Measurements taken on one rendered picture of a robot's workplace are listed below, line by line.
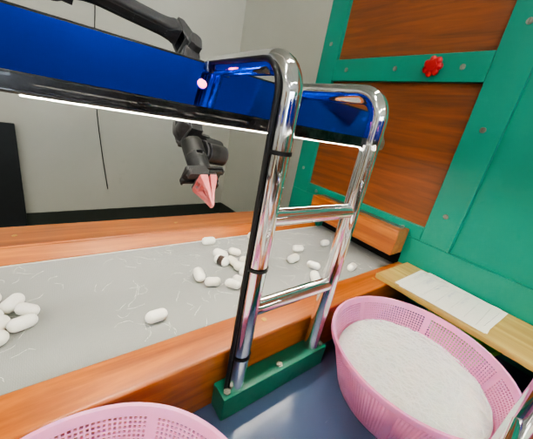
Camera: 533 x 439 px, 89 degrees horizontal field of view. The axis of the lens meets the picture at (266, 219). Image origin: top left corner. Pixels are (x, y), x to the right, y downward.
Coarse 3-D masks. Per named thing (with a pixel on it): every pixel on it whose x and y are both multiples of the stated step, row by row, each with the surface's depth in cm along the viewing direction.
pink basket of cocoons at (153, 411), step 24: (96, 408) 26; (120, 408) 27; (144, 408) 27; (168, 408) 28; (48, 432) 24; (72, 432) 25; (96, 432) 26; (120, 432) 27; (144, 432) 27; (168, 432) 27; (192, 432) 27; (216, 432) 26
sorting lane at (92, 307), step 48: (240, 240) 74; (288, 240) 80; (0, 288) 43; (48, 288) 44; (96, 288) 46; (144, 288) 49; (192, 288) 51; (48, 336) 36; (96, 336) 37; (144, 336) 39; (0, 384) 30
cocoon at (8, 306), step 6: (12, 294) 39; (18, 294) 40; (6, 300) 38; (12, 300) 38; (18, 300) 39; (24, 300) 40; (0, 306) 38; (6, 306) 38; (12, 306) 38; (6, 312) 38
